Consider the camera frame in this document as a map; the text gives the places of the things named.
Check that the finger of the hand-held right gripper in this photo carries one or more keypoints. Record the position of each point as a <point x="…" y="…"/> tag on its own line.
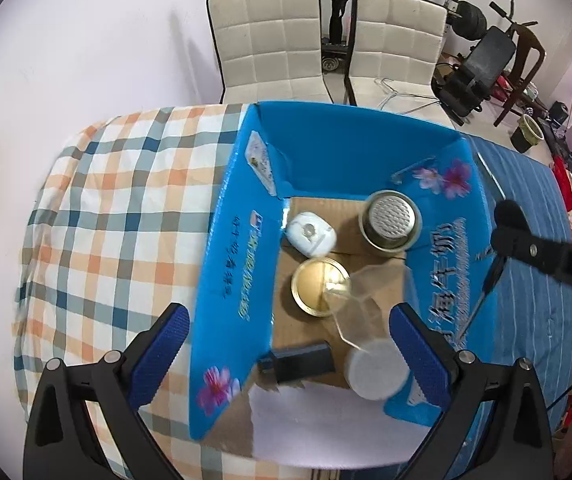
<point x="541" y="252"/>

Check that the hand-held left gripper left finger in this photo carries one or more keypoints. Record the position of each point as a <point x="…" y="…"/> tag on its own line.
<point x="163" y="355"/>

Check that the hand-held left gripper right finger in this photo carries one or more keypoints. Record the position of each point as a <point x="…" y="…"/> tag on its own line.
<point x="418" y="355"/>

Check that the white round jar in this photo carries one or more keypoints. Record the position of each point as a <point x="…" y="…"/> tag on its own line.
<point x="376" y="372"/>

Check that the black-headed keys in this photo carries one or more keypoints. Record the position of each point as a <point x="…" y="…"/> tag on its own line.
<point x="493" y="272"/>

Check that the clear acrylic box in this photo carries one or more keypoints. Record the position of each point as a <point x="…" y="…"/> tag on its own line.
<point x="366" y="305"/>

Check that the grey charger adapter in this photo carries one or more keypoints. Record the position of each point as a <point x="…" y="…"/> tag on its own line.
<point x="301" y="362"/>

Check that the gold tin lid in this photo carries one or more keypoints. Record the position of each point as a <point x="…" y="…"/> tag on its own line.
<point x="311" y="287"/>

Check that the steel strainer cup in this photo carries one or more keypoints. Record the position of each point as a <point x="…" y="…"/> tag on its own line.
<point x="391" y="220"/>

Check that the white earbuds case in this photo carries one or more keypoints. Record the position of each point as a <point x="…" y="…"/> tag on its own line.
<point x="308" y="235"/>

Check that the blue cardboard box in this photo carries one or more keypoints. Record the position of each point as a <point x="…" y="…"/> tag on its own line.
<point x="341" y="145"/>

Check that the blue striped tablecloth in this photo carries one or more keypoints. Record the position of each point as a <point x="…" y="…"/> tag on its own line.
<point x="531" y="320"/>

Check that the red cloth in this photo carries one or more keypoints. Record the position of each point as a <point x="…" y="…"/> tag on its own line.
<point x="562" y="180"/>

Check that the dark trash bin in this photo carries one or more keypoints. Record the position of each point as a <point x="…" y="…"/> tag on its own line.
<point x="527" y="132"/>

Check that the small black heater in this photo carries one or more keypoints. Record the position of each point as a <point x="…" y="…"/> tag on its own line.
<point x="558" y="112"/>

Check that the orange blue plaid cloth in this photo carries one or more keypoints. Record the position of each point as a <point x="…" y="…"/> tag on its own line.
<point x="116" y="210"/>

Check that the brown wooden chair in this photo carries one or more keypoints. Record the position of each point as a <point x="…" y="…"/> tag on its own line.
<point x="528" y="55"/>

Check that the black weight bench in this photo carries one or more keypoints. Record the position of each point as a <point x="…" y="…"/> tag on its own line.
<point x="486" y="60"/>

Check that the white padded chair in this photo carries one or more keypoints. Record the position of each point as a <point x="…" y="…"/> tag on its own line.
<point x="266" y="40"/>
<point x="396" y="45"/>

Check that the black exercise device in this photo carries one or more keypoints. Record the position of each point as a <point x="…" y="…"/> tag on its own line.
<point x="338" y="15"/>

